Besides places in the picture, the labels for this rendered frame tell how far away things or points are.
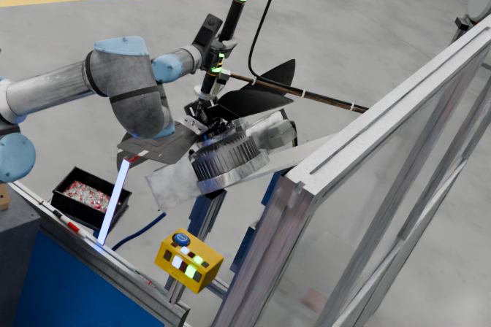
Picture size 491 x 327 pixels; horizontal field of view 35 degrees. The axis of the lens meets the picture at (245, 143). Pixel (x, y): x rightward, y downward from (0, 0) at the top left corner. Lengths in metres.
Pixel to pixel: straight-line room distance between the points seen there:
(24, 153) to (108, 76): 0.36
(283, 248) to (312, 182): 0.09
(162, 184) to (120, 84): 0.82
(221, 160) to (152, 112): 0.76
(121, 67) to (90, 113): 2.87
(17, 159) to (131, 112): 0.38
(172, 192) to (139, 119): 0.79
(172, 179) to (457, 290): 2.41
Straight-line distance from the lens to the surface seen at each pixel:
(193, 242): 2.28
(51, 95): 1.95
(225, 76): 2.45
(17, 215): 2.30
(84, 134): 4.48
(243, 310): 0.96
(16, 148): 2.06
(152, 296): 2.42
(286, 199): 0.86
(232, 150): 2.55
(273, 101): 2.42
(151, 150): 2.40
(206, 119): 2.57
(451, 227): 5.11
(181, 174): 2.58
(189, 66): 2.20
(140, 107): 1.81
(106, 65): 1.83
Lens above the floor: 2.50
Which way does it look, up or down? 31 degrees down
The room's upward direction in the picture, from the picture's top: 23 degrees clockwise
